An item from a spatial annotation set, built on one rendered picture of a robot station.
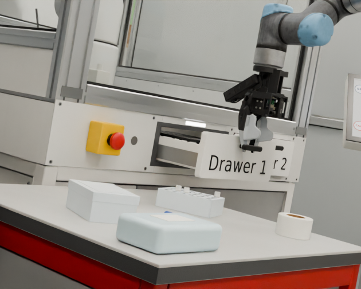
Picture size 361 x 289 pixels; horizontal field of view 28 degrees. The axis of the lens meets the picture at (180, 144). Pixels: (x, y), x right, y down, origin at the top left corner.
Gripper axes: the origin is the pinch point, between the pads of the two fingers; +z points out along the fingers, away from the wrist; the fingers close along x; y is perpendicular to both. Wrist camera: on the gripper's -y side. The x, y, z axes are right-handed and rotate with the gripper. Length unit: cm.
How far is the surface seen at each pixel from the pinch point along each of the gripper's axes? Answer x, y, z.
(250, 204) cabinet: 32.7, -19.1, 18.6
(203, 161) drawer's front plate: -14.1, -1.3, 4.9
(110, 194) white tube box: -61, 19, 10
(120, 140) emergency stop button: -33.0, -10.4, 2.7
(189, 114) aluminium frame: -3.4, -17.5, -5.2
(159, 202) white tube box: -33.0, 4.4, 13.8
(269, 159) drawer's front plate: 12.4, -1.3, 2.8
